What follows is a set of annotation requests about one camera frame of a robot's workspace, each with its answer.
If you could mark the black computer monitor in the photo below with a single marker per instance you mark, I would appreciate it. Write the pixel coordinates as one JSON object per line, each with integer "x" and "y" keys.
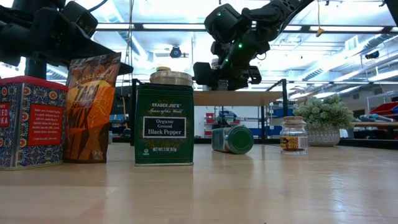
{"x": 119, "y": 105}

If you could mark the green lid oregano glass jar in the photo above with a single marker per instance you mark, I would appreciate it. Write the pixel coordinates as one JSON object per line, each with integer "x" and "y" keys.
{"x": 233, "y": 140}

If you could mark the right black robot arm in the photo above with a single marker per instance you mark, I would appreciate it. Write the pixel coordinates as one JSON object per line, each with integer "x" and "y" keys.
{"x": 273, "y": 15}

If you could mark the black aluminium frame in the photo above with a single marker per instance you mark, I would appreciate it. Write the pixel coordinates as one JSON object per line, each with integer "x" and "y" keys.
{"x": 367, "y": 143}

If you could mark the gold lid spice jar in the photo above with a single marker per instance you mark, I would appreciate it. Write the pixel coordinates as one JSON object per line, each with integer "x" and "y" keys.
{"x": 171, "y": 78}

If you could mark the wooden shelf black metal legs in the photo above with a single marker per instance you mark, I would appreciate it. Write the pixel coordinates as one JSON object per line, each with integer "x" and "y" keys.
{"x": 236, "y": 98}

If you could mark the potted green succulent plant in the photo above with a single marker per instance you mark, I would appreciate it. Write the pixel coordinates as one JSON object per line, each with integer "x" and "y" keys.
{"x": 323, "y": 118}

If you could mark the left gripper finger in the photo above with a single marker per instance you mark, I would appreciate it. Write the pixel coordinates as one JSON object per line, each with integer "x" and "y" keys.
{"x": 93, "y": 48}

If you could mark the wooden workbench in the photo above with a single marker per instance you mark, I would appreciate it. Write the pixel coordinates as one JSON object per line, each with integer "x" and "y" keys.
{"x": 376, "y": 124}

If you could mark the black dome security camera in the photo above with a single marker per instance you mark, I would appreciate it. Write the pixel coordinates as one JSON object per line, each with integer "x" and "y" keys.
{"x": 372, "y": 54}

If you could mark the green black pepper tin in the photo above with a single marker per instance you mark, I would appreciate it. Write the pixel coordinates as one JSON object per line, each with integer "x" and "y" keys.
{"x": 164, "y": 124}

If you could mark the red storage bin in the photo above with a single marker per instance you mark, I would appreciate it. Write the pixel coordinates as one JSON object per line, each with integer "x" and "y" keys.
{"x": 385, "y": 109}

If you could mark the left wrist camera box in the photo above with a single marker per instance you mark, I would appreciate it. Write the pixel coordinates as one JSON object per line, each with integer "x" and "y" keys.
{"x": 80, "y": 18}

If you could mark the red patterned paprika tin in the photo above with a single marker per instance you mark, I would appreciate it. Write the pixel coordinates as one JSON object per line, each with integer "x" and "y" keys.
{"x": 31, "y": 124}

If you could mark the yellow hanging tag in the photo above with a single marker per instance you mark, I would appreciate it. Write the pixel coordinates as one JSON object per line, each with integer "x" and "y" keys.
{"x": 319, "y": 31}

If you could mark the small cork stopper glass jar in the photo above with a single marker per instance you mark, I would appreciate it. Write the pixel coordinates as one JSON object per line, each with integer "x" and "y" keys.
{"x": 293, "y": 137}

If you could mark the orange taco mix packet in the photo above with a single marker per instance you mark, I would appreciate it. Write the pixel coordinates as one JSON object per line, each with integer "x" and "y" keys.
{"x": 90, "y": 109}

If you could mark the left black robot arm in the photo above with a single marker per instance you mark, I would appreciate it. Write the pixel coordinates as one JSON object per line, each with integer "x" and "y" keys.
{"x": 35, "y": 69}

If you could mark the black overhead camera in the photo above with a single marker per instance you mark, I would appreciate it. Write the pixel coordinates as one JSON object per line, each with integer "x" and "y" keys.
{"x": 175, "y": 52}

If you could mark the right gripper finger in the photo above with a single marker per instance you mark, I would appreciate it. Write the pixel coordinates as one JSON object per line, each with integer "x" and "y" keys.
{"x": 203, "y": 74}
{"x": 255, "y": 74}

